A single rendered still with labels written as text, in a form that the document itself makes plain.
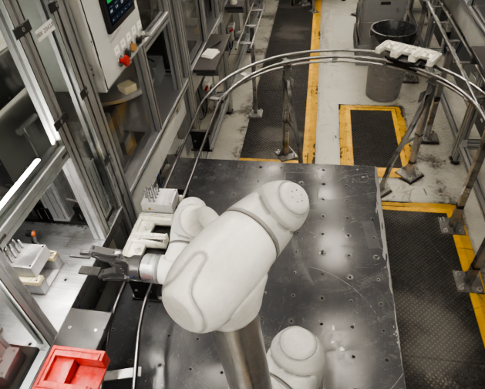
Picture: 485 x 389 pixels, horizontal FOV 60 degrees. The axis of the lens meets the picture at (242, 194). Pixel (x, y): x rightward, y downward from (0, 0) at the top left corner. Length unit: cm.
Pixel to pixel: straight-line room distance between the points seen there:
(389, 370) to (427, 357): 85
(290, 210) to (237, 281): 16
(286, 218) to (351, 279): 99
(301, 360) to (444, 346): 132
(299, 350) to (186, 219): 49
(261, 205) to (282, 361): 58
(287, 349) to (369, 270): 64
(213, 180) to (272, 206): 138
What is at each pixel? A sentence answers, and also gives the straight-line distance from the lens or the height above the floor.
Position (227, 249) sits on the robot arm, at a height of 151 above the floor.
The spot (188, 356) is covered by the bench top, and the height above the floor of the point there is 68.
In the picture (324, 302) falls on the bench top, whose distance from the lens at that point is 163.
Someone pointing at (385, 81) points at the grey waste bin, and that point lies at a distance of 398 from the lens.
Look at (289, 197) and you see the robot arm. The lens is 74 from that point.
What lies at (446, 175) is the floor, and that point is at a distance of 338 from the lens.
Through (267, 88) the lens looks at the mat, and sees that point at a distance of 424.
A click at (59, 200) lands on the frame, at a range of 166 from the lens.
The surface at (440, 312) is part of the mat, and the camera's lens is 253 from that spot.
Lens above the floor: 204
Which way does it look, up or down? 43 degrees down
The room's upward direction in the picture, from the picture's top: 5 degrees counter-clockwise
